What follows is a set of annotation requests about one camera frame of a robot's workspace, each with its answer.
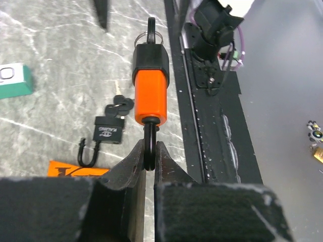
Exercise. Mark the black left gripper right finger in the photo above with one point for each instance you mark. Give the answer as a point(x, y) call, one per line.
point(185, 210)

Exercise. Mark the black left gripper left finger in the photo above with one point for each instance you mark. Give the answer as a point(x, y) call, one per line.
point(109, 207)

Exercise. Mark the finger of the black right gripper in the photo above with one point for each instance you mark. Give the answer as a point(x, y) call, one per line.
point(102, 9)

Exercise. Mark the orange black padlock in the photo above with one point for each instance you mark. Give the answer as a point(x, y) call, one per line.
point(151, 77)

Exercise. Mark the black Kaijing padlock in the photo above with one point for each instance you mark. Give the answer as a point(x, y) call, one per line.
point(106, 130)

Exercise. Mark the black padlock key bunch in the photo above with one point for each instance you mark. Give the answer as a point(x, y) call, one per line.
point(120, 108)

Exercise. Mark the orange padlock key bunch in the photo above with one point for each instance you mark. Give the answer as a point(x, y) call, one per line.
point(151, 33)

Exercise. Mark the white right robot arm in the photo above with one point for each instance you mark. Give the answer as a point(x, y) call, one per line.
point(214, 23)

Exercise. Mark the orange Kettle chips bag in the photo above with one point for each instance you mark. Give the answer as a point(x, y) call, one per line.
point(60, 169)

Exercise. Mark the green white toothpaste box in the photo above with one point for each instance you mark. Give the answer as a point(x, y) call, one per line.
point(16, 80)

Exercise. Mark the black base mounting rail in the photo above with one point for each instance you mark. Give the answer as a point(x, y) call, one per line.
point(217, 144)

